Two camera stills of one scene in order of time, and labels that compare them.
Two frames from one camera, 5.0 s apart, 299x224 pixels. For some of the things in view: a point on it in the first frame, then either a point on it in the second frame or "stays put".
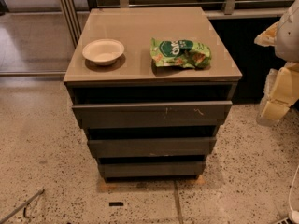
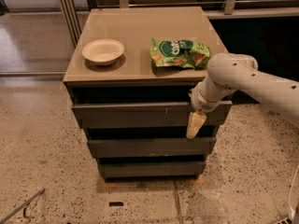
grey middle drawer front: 155,147 stays put
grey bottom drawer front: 152,170 stays put
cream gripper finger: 272,112 to 195,120
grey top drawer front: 150,114 stays put
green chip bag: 179,52 stays put
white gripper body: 288,36 to 199,103
